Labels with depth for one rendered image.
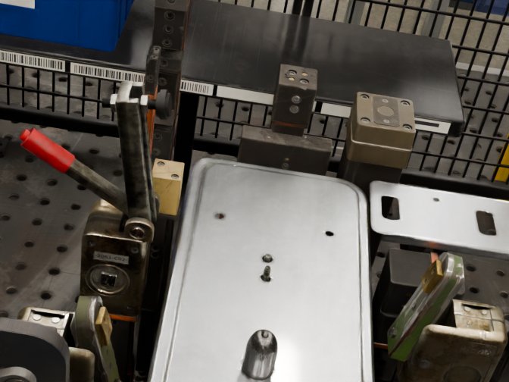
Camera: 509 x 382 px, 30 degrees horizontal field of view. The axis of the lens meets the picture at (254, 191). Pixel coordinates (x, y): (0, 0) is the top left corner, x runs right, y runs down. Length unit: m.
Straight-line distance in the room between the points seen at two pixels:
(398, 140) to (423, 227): 0.12
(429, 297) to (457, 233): 0.22
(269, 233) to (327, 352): 0.18
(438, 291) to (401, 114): 0.35
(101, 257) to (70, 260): 0.45
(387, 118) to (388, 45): 0.24
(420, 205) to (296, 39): 0.35
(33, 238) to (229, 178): 0.44
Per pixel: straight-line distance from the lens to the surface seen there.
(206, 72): 1.29
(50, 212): 1.54
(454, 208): 1.21
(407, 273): 1.13
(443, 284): 0.95
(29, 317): 0.89
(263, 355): 0.92
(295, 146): 1.24
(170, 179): 1.05
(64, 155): 0.97
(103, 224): 1.00
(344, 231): 1.12
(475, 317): 1.01
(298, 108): 1.22
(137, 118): 0.90
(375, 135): 1.21
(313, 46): 1.39
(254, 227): 1.10
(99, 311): 0.86
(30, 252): 1.48
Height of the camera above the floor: 1.73
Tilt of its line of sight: 39 degrees down
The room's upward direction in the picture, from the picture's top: 11 degrees clockwise
